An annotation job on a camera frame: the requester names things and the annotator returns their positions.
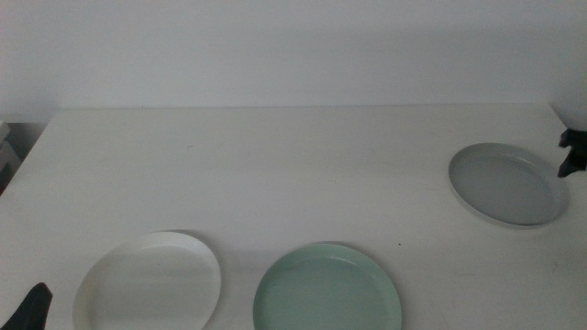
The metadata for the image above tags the white shallow bowl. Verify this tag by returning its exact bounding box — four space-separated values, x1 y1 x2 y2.
72 230 223 330

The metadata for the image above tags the pale green shallow bowl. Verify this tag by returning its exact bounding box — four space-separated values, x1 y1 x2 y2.
252 242 404 330

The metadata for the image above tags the grey shallow bowl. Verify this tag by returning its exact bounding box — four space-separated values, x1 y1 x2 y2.
448 141 571 228

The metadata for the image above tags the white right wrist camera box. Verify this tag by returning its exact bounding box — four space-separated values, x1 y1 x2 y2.
548 84 587 133

